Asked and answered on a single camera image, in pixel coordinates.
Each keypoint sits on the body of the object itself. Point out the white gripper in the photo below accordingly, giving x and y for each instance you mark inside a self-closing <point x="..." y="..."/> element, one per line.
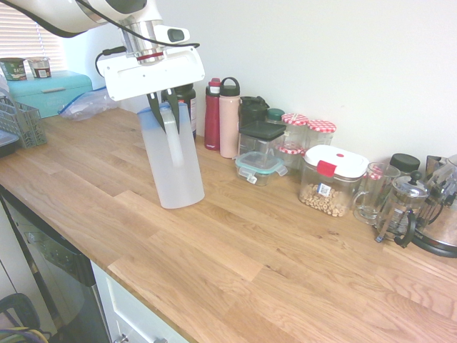
<point x="153" y="78"/>

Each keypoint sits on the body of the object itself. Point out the translucent white pitcher blue lid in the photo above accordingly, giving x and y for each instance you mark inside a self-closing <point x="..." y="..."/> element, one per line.
<point x="178" y="178"/>

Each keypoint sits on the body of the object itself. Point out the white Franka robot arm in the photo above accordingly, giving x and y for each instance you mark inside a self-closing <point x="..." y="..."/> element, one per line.
<point x="53" y="14"/>

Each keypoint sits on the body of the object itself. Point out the dark red water bottle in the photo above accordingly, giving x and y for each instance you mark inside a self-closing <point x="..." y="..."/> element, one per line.
<point x="212" y="121"/>

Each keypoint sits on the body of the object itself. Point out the pink water bottle black cap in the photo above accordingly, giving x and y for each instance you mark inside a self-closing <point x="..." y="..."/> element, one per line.
<point x="228" y="125"/>

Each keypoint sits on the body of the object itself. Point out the black protein powder tub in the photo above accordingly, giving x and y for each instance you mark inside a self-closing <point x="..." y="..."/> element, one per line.
<point x="188" y="103"/>

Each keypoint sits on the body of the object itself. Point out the clear plastic zip bag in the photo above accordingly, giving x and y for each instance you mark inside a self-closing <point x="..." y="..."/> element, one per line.
<point x="85" y="107"/>

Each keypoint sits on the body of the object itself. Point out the black shaker bottle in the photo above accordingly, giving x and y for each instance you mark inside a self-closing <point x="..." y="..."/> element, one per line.
<point x="251" y="110"/>

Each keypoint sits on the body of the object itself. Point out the clear container black lid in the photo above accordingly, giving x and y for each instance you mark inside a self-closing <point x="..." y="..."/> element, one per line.
<point x="260" y="134"/>

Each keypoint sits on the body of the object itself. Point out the glass container teal lid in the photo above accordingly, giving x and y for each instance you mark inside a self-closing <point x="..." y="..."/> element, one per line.
<point x="258" y="168"/>

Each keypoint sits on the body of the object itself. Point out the green lid glass jar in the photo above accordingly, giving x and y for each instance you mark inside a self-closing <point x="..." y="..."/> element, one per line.
<point x="275" y="115"/>

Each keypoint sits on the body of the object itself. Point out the teal bread box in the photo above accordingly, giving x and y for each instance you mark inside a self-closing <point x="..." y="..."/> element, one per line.
<point x="46" y="93"/>

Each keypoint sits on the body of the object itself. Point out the red checked lid glass jar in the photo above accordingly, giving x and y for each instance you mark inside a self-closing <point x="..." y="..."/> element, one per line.
<point x="321" y="132"/>
<point x="294" y="125"/>

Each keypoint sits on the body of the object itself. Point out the small red checked lid jar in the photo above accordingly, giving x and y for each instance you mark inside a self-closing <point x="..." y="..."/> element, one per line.
<point x="375" y="175"/>
<point x="290" y="153"/>

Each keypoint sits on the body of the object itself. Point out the green oatmeal cup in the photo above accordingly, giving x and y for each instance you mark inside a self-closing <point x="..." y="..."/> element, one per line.
<point x="12" y="69"/>

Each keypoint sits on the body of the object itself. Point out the white window blinds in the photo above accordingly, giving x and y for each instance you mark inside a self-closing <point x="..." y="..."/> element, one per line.
<point x="21" y="35"/>

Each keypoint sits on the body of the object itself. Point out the black dish tray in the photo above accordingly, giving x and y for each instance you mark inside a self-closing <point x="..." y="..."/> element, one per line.
<point x="6" y="146"/>

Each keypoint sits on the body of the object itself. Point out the cereal container white red lid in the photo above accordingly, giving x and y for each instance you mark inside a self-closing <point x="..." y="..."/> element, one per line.
<point x="332" y="178"/>

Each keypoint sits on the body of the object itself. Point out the black steel dishwasher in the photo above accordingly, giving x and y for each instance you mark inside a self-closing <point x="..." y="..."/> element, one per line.
<point x="53" y="264"/>

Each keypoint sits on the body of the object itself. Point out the white cabinet drawer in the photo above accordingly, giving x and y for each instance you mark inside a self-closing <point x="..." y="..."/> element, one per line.
<point x="121" y="307"/>

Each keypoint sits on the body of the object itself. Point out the clear glass mug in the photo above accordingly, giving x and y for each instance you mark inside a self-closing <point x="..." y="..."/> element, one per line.
<point x="373" y="193"/>

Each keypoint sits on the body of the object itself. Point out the black lid glass jar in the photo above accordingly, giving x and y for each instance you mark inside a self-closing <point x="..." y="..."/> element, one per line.
<point x="405" y="162"/>

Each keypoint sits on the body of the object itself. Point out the glass french press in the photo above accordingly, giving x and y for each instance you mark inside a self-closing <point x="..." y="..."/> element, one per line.
<point x="403" y="207"/>

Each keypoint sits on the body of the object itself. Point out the stainless steel kettle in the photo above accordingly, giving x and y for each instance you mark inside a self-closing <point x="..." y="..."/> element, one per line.
<point x="441" y="221"/>

